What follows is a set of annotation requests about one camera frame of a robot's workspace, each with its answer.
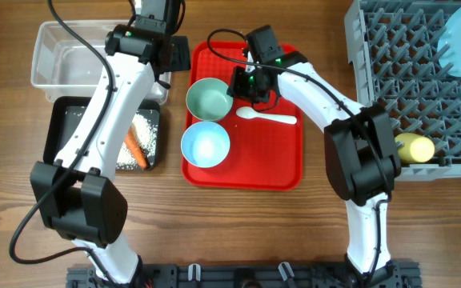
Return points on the light blue bowl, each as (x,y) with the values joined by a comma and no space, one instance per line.
(205,144)

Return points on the yellow cup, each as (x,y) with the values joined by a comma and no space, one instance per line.
(414,148)

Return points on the white plastic spoon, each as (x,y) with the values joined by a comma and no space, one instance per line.
(247,112)

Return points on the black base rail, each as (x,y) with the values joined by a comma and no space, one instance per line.
(324,274)

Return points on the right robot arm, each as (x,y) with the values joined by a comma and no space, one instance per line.
(361,156)

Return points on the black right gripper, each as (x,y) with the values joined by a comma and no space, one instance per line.
(237,90)

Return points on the green bowl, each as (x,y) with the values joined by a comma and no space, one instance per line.
(207,99)

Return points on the white rice pile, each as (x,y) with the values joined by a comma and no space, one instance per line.
(145,125)

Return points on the grey dishwasher rack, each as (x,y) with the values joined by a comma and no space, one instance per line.
(393,47)

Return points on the red plastic tray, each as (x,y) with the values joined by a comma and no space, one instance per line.
(264,155)

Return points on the clear plastic bin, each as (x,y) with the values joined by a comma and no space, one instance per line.
(62,66)

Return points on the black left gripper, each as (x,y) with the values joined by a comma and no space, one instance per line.
(182,62)

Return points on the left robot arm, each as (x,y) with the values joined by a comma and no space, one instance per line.
(74,190)

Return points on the orange carrot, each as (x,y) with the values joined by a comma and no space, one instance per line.
(135,149)

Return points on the black waste tray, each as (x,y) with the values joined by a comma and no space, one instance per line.
(66,115)

